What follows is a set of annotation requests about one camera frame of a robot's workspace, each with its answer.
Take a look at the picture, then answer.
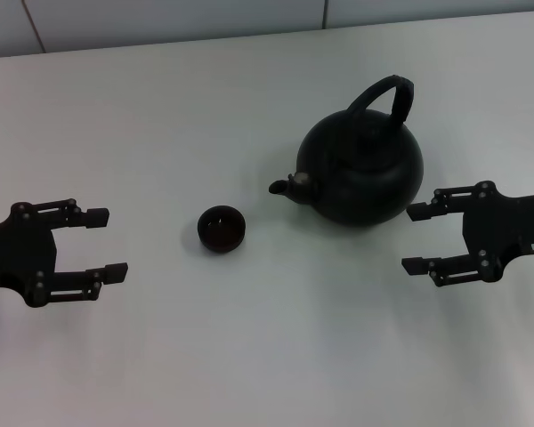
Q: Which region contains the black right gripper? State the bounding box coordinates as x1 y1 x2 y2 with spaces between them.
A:
400 180 534 288

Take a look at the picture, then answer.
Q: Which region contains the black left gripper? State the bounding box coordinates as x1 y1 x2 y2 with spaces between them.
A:
0 198 129 309

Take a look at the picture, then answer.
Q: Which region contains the black round teapot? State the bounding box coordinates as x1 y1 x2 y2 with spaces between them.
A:
268 74 425 228

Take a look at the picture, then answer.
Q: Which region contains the small dark teacup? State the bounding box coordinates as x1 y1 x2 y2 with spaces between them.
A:
197 204 247 255

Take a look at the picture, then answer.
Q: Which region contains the black teapot lid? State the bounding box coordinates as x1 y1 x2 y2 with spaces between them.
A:
331 110 409 159

